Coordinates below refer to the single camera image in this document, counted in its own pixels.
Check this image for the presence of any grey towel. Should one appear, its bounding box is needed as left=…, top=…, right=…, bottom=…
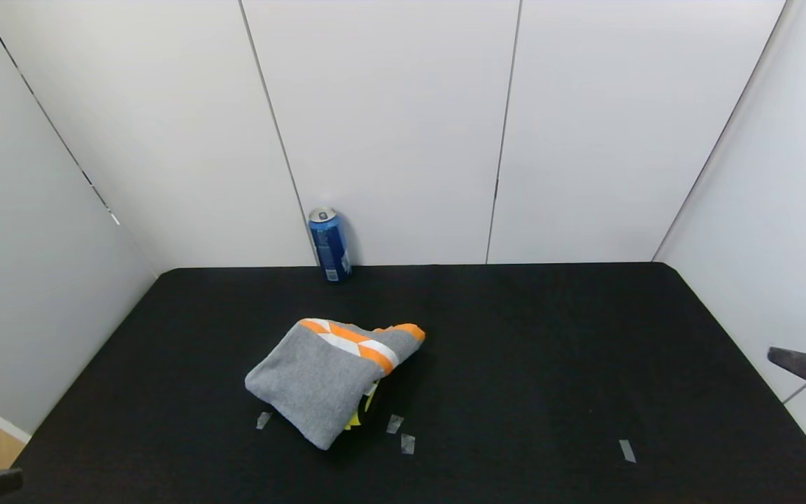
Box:
left=244, top=318, right=426, bottom=451

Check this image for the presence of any yellow towel with black trim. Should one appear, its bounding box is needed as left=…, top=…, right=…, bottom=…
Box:
left=344, top=381, right=380, bottom=430

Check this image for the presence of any blue drink can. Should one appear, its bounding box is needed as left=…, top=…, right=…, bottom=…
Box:
left=308, top=207, right=353, bottom=283

